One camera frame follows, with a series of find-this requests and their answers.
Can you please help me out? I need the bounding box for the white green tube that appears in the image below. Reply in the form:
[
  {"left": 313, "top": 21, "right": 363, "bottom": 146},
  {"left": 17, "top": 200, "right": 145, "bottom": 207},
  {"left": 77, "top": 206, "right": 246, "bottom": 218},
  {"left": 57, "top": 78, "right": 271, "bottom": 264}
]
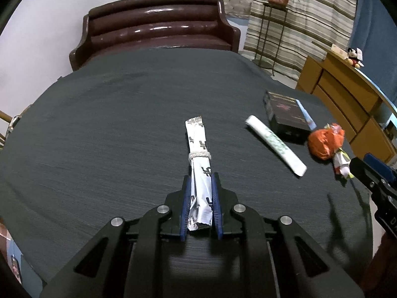
[{"left": 245, "top": 115, "right": 307, "bottom": 177}]

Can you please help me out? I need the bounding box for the mouse plush toy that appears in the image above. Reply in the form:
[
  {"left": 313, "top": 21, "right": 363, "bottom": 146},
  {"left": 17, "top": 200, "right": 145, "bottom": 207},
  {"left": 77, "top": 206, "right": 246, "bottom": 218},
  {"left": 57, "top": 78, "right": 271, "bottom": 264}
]
[{"left": 346, "top": 47, "right": 365, "bottom": 69}]

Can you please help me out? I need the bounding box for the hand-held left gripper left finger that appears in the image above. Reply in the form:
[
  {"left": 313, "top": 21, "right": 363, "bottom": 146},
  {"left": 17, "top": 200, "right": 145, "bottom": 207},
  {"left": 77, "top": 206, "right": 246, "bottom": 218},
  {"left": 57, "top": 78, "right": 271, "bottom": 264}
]
[{"left": 40, "top": 175, "right": 192, "bottom": 298}]

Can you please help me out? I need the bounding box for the striped curtain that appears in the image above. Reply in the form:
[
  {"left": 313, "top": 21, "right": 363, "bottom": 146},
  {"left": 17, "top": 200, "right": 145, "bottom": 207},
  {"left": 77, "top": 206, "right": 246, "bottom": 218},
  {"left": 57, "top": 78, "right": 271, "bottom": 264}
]
[{"left": 242, "top": 0, "right": 359, "bottom": 83}]

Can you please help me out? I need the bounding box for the black metal plant stand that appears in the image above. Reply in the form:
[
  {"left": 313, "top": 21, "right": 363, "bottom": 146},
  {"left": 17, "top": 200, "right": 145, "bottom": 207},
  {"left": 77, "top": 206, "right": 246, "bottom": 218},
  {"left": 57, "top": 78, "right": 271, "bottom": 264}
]
[{"left": 253, "top": 2, "right": 289, "bottom": 75}]

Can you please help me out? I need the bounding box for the orange wrapper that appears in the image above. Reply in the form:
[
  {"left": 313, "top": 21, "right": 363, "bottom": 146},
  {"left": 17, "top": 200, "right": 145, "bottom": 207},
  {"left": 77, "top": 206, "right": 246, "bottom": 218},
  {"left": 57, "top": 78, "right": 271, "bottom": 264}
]
[{"left": 307, "top": 124, "right": 346, "bottom": 161}]

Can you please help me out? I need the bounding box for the brown leather sofa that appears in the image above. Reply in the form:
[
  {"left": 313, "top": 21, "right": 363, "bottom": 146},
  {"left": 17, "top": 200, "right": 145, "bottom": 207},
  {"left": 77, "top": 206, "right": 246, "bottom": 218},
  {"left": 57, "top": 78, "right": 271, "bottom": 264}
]
[{"left": 69, "top": 0, "right": 242, "bottom": 72}]

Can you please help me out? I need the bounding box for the yellow white wrapper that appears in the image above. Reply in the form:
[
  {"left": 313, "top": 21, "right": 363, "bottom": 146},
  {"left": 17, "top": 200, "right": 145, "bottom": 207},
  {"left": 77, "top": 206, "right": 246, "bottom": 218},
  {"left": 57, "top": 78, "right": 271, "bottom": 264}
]
[{"left": 333, "top": 149, "right": 356, "bottom": 181}]

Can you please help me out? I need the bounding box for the person's right forearm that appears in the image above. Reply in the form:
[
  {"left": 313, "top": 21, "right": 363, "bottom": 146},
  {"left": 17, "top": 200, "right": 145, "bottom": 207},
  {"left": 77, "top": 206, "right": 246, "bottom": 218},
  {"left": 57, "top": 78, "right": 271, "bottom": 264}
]
[{"left": 360, "top": 231, "right": 397, "bottom": 294}]

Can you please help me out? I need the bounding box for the wooden cabinet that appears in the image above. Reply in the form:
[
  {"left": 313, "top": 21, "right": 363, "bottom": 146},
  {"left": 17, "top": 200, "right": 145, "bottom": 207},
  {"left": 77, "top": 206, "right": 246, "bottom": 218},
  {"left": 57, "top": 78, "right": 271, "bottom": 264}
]
[{"left": 296, "top": 41, "right": 397, "bottom": 164}]

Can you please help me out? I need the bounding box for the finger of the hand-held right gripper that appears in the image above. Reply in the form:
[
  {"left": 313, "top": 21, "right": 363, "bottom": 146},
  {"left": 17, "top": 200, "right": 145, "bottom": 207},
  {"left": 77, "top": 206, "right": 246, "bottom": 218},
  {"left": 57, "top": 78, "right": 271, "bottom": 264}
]
[
  {"left": 349, "top": 158, "right": 389, "bottom": 195},
  {"left": 364, "top": 153, "right": 397, "bottom": 188}
]

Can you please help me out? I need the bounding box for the blue curtain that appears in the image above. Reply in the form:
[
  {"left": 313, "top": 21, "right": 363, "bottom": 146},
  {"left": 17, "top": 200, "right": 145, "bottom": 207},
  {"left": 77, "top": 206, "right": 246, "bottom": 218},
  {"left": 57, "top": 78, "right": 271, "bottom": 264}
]
[{"left": 350, "top": 0, "right": 397, "bottom": 78}]

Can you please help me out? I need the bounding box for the wooden chair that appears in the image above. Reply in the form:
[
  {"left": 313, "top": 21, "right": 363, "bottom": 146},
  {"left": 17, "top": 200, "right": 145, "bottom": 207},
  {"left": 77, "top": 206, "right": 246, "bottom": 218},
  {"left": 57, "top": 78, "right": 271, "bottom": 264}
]
[{"left": 0, "top": 105, "right": 32, "bottom": 150}]

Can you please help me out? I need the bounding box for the blue white sachet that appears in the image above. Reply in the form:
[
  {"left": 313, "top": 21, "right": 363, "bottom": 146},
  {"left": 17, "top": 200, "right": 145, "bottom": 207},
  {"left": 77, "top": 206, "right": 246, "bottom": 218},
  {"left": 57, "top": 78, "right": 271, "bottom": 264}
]
[{"left": 296, "top": 99, "right": 317, "bottom": 130}]

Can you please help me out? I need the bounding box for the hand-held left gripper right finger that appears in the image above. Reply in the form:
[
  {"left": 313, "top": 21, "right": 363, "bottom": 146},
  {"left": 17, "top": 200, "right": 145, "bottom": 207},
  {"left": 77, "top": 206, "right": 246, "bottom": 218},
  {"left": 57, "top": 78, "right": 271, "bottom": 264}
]
[{"left": 211, "top": 172, "right": 365, "bottom": 298}]

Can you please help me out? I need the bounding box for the black box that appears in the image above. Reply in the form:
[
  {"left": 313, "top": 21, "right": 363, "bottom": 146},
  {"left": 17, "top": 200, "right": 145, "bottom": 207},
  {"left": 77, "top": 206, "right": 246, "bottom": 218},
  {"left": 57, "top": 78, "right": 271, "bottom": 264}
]
[{"left": 263, "top": 90, "right": 311, "bottom": 136}]

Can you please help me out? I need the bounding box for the white flat box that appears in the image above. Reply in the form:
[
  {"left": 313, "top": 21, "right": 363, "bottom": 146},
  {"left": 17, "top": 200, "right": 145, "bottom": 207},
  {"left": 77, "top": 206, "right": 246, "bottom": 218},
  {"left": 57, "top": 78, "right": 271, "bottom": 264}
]
[{"left": 331, "top": 45, "right": 348, "bottom": 59}]

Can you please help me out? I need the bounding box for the light blue object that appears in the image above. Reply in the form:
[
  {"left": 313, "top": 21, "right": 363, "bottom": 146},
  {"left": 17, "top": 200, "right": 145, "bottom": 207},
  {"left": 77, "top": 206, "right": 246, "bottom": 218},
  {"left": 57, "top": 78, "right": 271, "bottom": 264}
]
[{"left": 6, "top": 239, "right": 42, "bottom": 290}]

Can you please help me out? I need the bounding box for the white paper wrapper with string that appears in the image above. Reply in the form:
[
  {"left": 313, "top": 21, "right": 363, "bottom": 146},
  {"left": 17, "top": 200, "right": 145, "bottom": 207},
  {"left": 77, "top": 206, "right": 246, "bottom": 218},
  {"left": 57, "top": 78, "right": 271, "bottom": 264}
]
[{"left": 185, "top": 116, "right": 215, "bottom": 232}]

